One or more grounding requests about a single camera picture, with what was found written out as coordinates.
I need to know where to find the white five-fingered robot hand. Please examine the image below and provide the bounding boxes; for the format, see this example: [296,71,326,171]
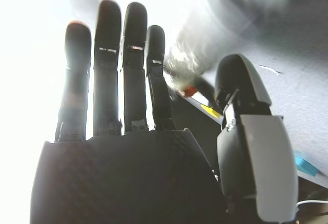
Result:
[29,0,299,224]

